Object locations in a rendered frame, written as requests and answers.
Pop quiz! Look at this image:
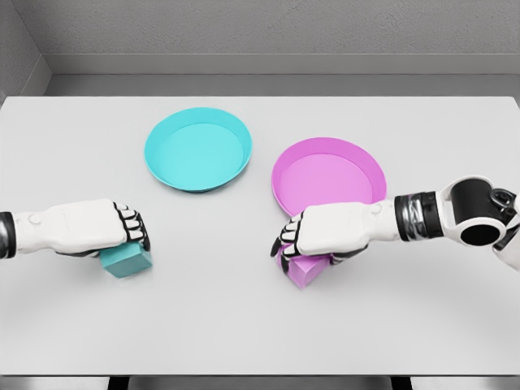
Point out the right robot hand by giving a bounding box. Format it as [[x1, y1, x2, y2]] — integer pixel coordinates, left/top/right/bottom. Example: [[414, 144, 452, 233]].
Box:
[[270, 201, 371, 266]]

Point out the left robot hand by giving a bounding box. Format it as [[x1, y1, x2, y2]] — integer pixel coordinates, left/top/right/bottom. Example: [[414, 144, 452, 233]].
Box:
[[51, 197, 152, 259]]

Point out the pink block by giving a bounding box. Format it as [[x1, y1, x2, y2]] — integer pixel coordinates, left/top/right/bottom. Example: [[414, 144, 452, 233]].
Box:
[[275, 243, 336, 291]]

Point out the teal block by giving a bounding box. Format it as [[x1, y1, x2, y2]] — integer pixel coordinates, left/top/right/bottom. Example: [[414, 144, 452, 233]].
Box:
[[98, 242, 155, 280]]

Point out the pink plate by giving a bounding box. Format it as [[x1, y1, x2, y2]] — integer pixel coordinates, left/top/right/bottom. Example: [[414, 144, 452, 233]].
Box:
[[271, 136, 388, 218]]

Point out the teal plate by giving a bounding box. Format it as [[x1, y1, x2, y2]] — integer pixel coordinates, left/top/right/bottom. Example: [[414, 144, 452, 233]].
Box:
[[143, 106, 254, 193]]

